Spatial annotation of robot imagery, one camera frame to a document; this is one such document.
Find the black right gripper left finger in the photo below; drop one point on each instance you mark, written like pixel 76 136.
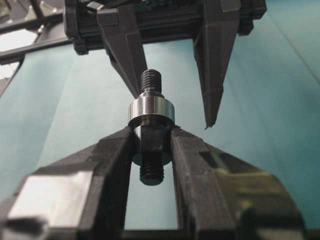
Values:
pixel 80 197

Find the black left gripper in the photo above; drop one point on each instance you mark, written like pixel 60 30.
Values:
pixel 121 26

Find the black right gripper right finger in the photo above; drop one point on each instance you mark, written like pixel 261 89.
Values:
pixel 221 197

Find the black threaded metal shaft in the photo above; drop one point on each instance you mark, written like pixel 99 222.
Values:
pixel 151 117

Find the black aluminium frame rail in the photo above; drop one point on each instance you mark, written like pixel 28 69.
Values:
pixel 27 26

